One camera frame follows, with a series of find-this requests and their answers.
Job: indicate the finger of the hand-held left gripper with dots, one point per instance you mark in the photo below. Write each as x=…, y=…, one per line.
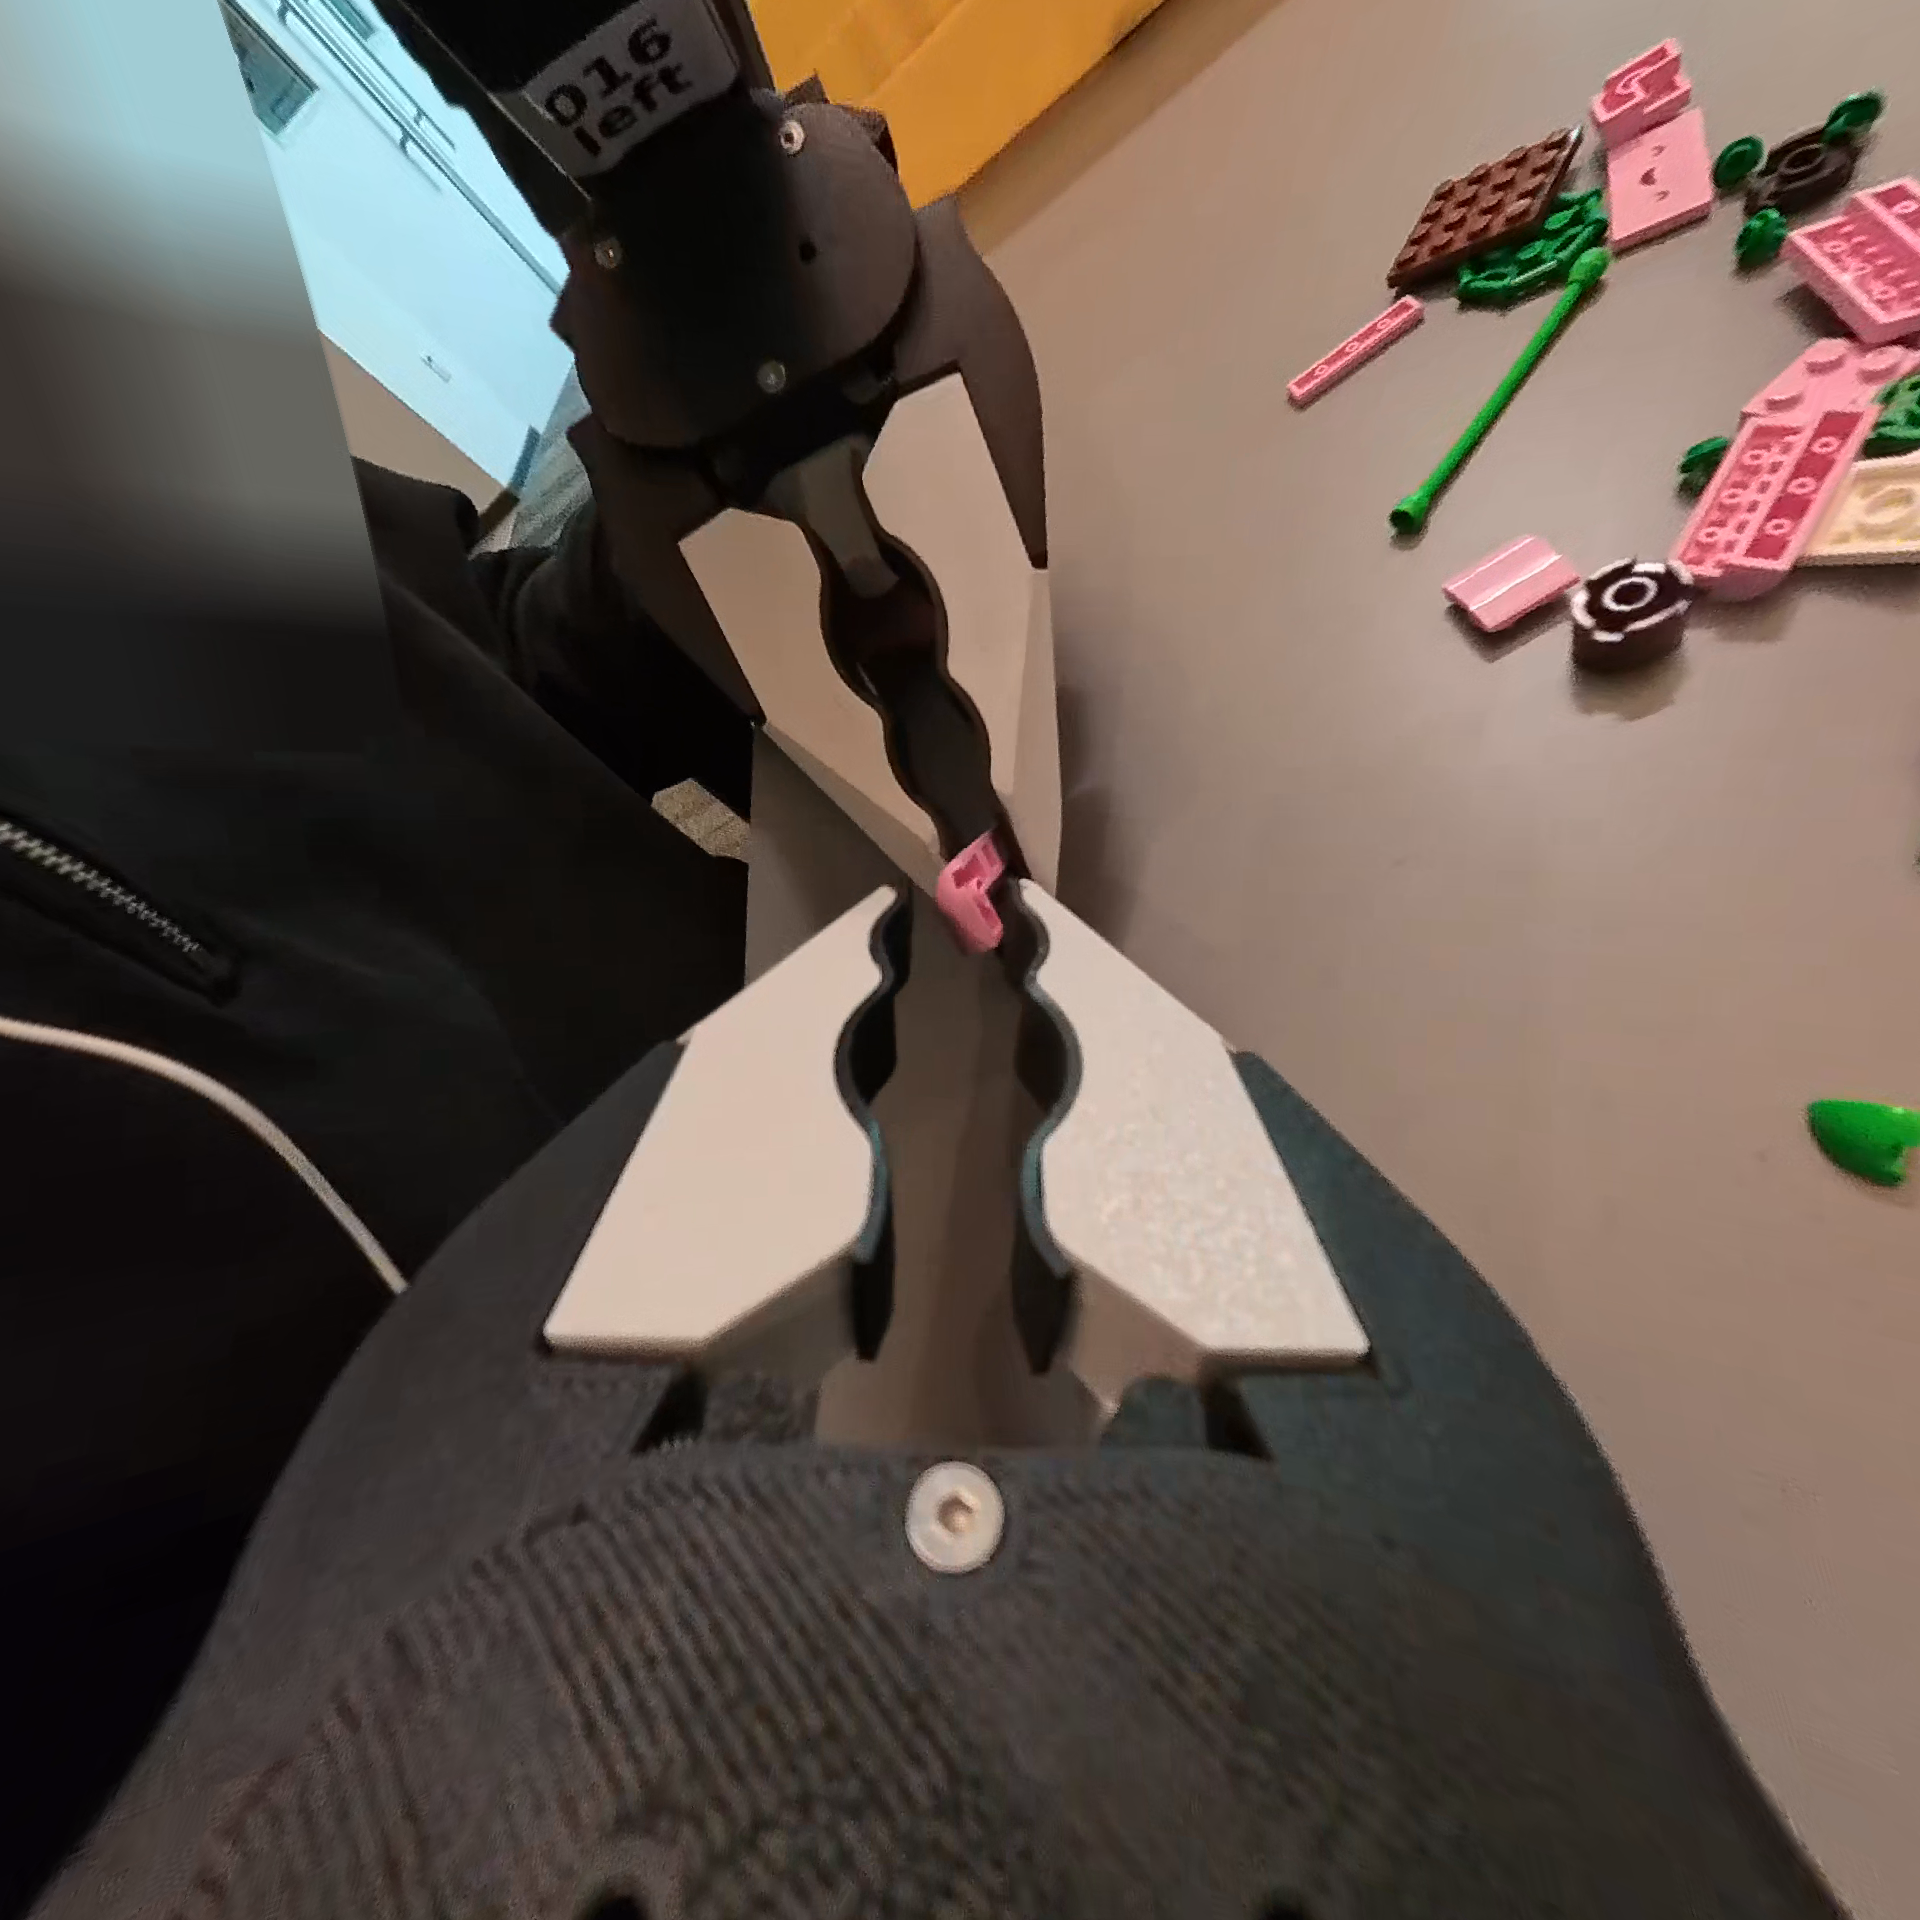
x=984, y=569
x=779, y=628

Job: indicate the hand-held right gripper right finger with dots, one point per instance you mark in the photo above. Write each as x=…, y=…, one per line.
x=1201, y=1201

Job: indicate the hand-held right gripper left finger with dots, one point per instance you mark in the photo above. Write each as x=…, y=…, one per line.
x=705, y=1201

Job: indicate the pink notched round-corner brick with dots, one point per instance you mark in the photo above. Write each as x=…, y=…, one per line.
x=972, y=900

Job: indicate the person's left forearm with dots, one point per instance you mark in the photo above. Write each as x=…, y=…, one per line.
x=511, y=615

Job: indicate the yellow seat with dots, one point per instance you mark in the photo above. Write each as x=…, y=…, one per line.
x=931, y=75

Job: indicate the pink narrow three-stud plate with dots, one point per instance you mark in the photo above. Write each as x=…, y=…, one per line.
x=1354, y=351

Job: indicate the person's black clothing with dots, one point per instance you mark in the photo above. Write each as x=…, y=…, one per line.
x=299, y=973

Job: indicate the pink curved slope tile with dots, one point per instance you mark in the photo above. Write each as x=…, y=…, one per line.
x=1506, y=586

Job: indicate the green flexible rod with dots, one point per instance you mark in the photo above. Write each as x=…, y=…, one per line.
x=1500, y=393

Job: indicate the green web wheel piece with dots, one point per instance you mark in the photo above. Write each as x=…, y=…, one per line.
x=1516, y=277

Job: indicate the large brown studded plate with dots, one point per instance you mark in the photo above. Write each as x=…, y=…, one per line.
x=1476, y=201

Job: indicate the brown round brick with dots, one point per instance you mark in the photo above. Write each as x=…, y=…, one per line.
x=1627, y=628

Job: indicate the smooth green leaf piece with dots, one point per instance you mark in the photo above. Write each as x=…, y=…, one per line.
x=1860, y=1136

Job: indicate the long pink flat plate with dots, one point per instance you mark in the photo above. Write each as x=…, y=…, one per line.
x=1658, y=187

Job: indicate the long pink hollow brick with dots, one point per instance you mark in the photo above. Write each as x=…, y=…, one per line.
x=1769, y=504

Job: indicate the pink angled brick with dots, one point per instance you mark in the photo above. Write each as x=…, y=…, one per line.
x=1634, y=88

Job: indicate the scattered small green pieces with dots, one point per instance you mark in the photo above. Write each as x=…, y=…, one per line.
x=1759, y=240

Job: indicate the pink four-stud brick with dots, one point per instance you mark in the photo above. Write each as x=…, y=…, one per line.
x=1822, y=381

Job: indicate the cream square plate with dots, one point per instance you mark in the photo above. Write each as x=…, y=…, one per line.
x=1875, y=516

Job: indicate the dark brown flower piece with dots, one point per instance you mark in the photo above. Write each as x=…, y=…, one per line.
x=1799, y=167

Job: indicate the large pink hollow brick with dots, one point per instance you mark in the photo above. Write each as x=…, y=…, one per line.
x=1860, y=263

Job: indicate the green round plate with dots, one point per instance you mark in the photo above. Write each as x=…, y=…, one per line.
x=1902, y=411

